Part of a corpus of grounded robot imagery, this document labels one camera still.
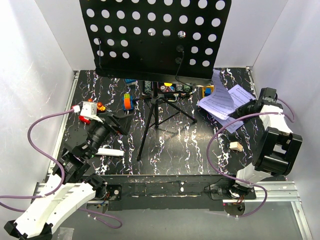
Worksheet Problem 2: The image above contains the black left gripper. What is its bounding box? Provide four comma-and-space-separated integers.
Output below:
86, 111, 135, 159

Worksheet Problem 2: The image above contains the sheet music page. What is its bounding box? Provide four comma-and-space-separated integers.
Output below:
215, 84, 256, 134
197, 69, 234, 120

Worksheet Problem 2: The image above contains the black music stand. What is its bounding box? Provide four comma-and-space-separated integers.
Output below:
78, 0, 232, 162

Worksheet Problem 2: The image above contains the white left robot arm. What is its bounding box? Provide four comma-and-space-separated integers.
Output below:
4, 112, 133, 240

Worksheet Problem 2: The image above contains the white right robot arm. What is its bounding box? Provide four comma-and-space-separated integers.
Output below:
226, 87, 303, 199

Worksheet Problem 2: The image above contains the blue orange toy block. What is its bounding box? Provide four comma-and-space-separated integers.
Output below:
122, 93, 134, 111

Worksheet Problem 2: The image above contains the red toy bus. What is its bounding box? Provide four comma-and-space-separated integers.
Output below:
79, 98, 106, 124

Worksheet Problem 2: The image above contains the light blue toy block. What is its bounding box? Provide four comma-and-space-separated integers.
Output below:
124, 78, 138, 86

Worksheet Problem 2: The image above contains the small beige wood scrap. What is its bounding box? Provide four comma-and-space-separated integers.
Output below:
229, 141, 244, 152

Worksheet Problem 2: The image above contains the black poker chip case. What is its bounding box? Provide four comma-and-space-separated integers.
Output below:
142, 81, 194, 101

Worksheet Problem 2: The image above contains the yellow toy block tray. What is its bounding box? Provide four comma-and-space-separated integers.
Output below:
202, 85, 215, 98

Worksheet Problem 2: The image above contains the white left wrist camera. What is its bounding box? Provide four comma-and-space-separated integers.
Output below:
71, 101, 103, 124

